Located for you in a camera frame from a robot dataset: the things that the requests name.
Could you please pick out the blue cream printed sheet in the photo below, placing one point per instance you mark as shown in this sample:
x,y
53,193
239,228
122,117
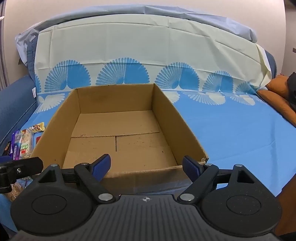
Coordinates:
x,y
231,129

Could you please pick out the purple snack bar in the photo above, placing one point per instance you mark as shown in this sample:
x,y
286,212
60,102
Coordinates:
x,y
16,144

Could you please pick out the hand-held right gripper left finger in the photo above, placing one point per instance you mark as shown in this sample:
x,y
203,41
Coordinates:
x,y
101,165

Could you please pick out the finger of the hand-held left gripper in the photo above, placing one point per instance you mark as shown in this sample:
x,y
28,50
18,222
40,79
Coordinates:
x,y
25,167

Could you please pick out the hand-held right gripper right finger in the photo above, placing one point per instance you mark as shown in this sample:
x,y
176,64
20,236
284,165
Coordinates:
x,y
190,165

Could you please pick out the clear rice cracker packet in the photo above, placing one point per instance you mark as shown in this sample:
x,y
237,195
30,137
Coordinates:
x,y
26,144

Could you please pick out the blue cushion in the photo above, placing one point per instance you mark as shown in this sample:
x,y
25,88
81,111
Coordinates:
x,y
16,104

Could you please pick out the grey curtain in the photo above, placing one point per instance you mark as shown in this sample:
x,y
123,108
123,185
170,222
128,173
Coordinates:
x,y
3,53

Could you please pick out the light blue cloth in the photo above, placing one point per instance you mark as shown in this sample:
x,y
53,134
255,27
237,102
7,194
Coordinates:
x,y
138,14

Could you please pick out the dark cloth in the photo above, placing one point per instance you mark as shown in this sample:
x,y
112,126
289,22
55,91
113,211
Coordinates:
x,y
291,88

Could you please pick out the brown cardboard box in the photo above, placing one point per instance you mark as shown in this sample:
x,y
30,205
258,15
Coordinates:
x,y
129,129

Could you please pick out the yellow snack bar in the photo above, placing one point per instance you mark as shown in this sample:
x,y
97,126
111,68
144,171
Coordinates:
x,y
35,128

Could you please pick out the orange cushion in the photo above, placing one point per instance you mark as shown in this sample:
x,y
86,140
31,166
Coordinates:
x,y
275,99

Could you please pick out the black snack bar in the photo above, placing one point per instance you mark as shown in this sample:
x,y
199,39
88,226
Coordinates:
x,y
7,148

